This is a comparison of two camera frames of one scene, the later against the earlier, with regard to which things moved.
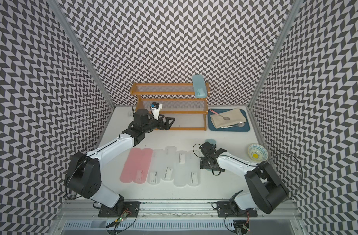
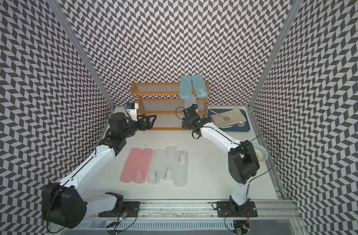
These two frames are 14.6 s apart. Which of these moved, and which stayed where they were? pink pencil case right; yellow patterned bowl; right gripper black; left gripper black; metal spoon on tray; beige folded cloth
Moved: left gripper black; right gripper black
Stayed: beige folded cloth; metal spoon on tray; pink pencil case right; yellow patterned bowl
